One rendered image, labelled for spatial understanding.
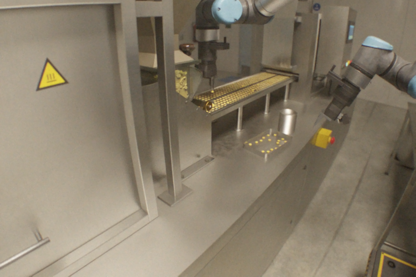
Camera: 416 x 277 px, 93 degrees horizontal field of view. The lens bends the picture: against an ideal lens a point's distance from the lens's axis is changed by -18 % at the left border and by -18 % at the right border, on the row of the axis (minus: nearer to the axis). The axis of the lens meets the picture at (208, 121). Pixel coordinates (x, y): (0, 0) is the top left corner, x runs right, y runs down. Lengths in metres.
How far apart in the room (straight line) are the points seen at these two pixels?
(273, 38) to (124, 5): 1.15
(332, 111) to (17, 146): 0.86
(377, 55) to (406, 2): 4.11
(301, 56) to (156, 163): 1.10
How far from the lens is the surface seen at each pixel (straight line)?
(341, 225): 1.91
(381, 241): 1.68
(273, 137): 1.05
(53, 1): 0.41
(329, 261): 1.67
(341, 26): 1.50
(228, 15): 0.79
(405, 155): 2.91
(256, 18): 0.87
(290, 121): 1.08
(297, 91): 1.55
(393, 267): 1.37
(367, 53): 0.86
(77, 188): 0.52
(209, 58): 0.92
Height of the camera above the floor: 1.27
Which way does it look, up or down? 24 degrees down
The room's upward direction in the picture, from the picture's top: straight up
